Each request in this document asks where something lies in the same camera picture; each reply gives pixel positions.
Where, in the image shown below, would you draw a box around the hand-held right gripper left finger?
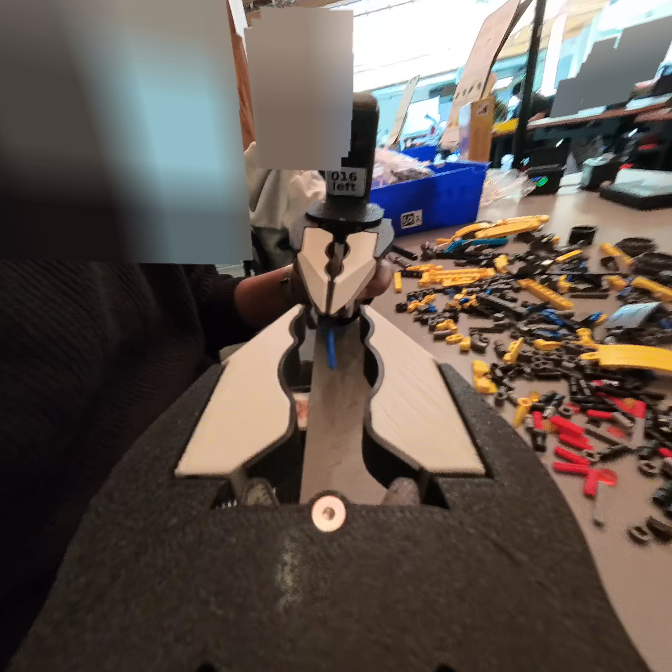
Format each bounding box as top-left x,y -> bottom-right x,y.
175,303 -> 306,497

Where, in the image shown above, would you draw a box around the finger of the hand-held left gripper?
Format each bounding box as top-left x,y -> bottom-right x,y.
296,227 -> 334,316
331,229 -> 380,316

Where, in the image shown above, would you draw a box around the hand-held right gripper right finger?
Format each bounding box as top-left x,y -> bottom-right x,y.
360,304 -> 487,498

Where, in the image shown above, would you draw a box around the person's left forearm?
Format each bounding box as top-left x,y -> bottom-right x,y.
233,270 -> 284,330

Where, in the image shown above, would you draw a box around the person's left hand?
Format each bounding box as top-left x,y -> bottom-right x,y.
291,260 -> 395,317

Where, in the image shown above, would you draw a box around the clear plastic bags in bin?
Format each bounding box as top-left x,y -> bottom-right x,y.
372,148 -> 438,186

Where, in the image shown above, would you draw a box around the tan cardboard sheet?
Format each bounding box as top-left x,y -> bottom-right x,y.
440,0 -> 522,149
387,75 -> 421,151

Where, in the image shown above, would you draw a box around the grey jacket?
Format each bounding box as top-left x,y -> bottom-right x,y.
246,142 -> 327,232

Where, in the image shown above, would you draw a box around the blue plastic bin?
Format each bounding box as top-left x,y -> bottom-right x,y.
369,159 -> 490,238

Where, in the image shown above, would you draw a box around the pile of toy building parts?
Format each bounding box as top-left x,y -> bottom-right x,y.
391,214 -> 672,547

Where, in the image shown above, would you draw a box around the clear plastic bag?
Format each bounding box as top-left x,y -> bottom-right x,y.
480,168 -> 537,207

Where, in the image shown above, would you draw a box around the person's torso in dark sweater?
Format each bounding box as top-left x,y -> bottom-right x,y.
0,260 -> 258,646

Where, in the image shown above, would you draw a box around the black pole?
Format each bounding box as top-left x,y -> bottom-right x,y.
510,0 -> 548,170

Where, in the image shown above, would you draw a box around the black device with green light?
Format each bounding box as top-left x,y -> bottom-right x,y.
524,160 -> 567,196

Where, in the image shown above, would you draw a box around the large yellow curved panel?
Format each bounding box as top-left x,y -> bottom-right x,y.
579,343 -> 672,375

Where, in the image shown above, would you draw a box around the long wooden desk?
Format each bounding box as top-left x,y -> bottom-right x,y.
492,100 -> 672,140

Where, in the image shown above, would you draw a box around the blue grey toy panel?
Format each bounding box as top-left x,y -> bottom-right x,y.
608,302 -> 663,330

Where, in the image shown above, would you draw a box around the black flat case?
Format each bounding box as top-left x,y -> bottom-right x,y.
598,177 -> 672,212

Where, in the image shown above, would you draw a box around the wooden door frame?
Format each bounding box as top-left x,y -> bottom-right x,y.
227,0 -> 256,150

